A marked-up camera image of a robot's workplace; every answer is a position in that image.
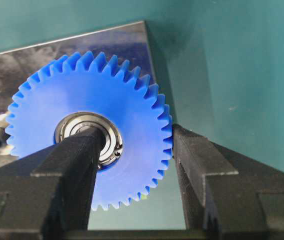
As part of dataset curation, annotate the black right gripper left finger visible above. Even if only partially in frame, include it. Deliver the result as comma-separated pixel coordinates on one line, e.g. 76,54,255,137
0,130,105,240

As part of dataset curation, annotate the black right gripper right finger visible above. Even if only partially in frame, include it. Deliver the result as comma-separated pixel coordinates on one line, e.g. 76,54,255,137
173,124,284,240

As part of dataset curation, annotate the large blue plastic gear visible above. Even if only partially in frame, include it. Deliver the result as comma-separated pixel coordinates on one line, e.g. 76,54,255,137
6,52,173,211

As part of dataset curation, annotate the grey metal base plate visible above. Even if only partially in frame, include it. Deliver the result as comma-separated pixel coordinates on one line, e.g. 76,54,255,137
0,20,157,176

